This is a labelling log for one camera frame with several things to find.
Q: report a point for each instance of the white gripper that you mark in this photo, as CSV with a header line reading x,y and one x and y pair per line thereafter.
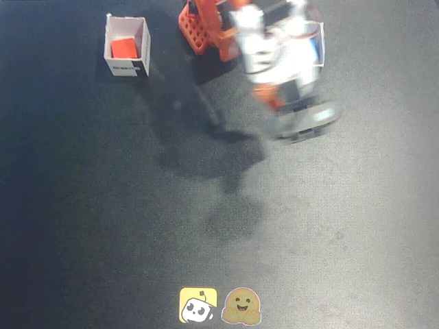
x,y
274,100

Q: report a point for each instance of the blue cube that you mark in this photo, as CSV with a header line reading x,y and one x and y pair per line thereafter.
x,y
314,49

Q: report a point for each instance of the red cube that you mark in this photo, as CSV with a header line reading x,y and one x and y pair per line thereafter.
x,y
123,48

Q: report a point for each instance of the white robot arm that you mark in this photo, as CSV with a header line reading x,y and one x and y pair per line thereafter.
x,y
260,37

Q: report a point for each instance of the white cardboard box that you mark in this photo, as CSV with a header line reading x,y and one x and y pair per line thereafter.
x,y
125,68
321,44

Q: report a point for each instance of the hugging face emoji sticker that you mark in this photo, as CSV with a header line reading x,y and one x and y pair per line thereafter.
x,y
241,305

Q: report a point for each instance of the dark grey felt mat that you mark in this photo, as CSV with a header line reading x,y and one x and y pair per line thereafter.
x,y
103,240

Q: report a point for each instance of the yellow robot face sticker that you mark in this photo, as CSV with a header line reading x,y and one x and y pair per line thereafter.
x,y
197,305

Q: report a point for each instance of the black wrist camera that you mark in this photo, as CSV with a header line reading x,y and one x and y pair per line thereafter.
x,y
308,120

